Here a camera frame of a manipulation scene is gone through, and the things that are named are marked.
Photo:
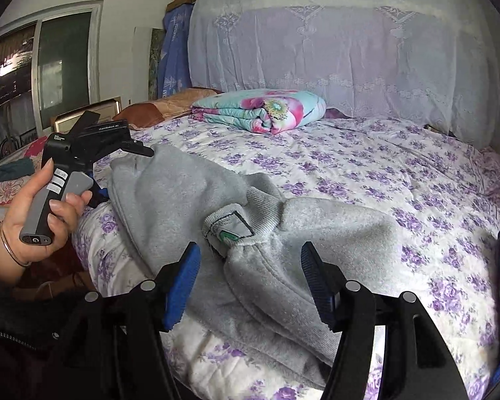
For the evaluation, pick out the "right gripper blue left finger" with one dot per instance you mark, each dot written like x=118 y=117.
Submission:
x=180 y=284

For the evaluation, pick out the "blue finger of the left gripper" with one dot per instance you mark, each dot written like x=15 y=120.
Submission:
x=99 y=195

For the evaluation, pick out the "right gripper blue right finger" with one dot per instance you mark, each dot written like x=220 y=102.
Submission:
x=322 y=286

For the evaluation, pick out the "grey sweat pants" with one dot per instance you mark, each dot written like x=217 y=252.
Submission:
x=250 y=288

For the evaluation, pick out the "person's left hand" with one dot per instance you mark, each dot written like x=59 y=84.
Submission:
x=62 y=220

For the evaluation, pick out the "dark green cloth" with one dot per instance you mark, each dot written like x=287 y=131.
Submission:
x=17 y=169

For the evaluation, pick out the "red floral bedding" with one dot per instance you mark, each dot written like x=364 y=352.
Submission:
x=9 y=189

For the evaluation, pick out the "brown orange pillow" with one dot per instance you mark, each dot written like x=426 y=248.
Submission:
x=147 y=114

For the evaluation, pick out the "blue patterned fabric bag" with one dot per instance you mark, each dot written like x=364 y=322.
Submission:
x=173 y=68

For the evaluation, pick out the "purple floral bed quilt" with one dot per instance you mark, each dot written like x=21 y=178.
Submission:
x=444 y=194

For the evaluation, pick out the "black jacket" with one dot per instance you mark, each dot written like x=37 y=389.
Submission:
x=85 y=346

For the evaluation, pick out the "folded teal pink floral blanket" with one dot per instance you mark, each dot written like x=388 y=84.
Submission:
x=261 y=110

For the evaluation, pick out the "white lace headboard cover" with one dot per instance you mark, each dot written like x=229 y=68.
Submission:
x=434 y=62

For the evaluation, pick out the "gold picture frame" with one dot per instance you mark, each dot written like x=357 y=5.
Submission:
x=106 y=110

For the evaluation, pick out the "window with white frame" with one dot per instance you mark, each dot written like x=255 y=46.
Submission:
x=48 y=66

